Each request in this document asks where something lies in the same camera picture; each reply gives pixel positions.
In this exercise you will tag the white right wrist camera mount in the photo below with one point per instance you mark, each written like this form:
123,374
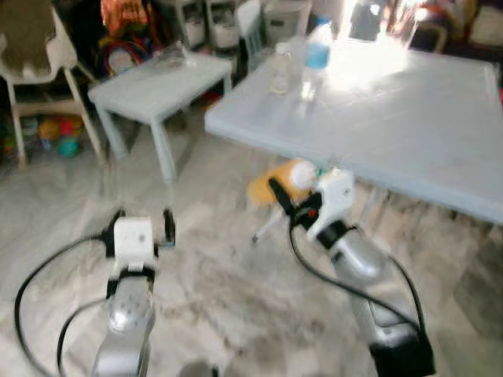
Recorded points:
334,200

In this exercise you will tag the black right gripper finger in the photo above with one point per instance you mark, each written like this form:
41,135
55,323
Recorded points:
280,195

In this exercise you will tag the large white plastic table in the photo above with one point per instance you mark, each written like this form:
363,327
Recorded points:
377,133

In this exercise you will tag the orange yellow bag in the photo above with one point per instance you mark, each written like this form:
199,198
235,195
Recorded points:
271,184

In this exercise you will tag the colourful toy balls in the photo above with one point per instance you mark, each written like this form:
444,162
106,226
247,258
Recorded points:
59,137

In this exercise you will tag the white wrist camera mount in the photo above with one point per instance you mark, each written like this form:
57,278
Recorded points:
134,239
334,200

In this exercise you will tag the white storage bin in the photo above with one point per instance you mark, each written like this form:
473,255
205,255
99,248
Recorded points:
287,20

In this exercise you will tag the clear plastic wrapper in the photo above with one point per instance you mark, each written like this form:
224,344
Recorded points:
173,55

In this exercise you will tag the white chair with brown cloth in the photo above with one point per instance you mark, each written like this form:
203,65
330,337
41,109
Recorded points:
31,47

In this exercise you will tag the grey robot foot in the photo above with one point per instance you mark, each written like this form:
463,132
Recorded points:
198,369

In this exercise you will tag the small white plastic table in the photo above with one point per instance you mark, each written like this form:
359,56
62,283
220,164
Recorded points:
157,86

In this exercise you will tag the small clear yellowish bottle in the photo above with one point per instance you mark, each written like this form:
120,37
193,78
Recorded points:
280,71

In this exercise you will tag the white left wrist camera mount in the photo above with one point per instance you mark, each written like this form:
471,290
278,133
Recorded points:
134,239

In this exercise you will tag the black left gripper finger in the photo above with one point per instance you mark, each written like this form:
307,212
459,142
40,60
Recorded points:
118,220
168,224

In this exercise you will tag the orange patterned bag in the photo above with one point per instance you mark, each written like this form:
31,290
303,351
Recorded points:
124,16

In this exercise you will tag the clear bottle with blue label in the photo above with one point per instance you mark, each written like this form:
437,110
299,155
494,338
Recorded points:
317,55

